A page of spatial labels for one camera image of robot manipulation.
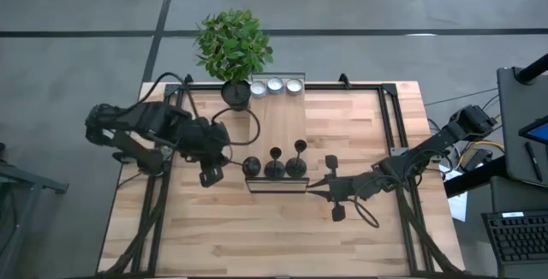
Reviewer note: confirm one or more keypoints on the black pole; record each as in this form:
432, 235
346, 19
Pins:
533, 70

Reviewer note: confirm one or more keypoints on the green potted plant black pot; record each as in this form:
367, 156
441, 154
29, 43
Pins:
233, 45

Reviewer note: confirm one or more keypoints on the tablet with blue screen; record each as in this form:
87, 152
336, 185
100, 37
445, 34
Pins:
537, 132

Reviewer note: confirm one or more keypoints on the black power adapter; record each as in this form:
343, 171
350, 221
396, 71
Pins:
478, 159

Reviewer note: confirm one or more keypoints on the wooden shelf with black frame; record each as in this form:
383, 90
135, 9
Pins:
278, 125

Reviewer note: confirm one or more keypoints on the black candle stick holder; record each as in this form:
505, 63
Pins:
274, 167
296, 167
251, 166

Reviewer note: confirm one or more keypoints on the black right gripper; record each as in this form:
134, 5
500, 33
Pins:
347, 187

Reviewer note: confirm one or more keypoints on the black aluminium table frame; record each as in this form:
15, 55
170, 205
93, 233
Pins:
342, 86

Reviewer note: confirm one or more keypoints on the white paper sheet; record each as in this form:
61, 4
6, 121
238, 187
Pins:
458, 204

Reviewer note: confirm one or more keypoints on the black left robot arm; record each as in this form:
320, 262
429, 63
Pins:
141, 120

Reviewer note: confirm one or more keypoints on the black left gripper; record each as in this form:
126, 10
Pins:
205, 142

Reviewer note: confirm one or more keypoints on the black desk bar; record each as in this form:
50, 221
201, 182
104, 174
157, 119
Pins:
475, 180

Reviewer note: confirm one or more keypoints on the grey case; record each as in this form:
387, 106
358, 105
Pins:
514, 133

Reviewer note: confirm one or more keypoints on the black pen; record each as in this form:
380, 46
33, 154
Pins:
534, 161

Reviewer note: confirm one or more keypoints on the black keyboard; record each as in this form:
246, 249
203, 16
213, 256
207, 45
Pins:
518, 236

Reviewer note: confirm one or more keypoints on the grey metal cart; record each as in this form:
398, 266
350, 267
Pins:
25, 185

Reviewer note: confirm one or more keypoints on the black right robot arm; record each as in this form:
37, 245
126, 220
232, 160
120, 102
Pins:
428, 146

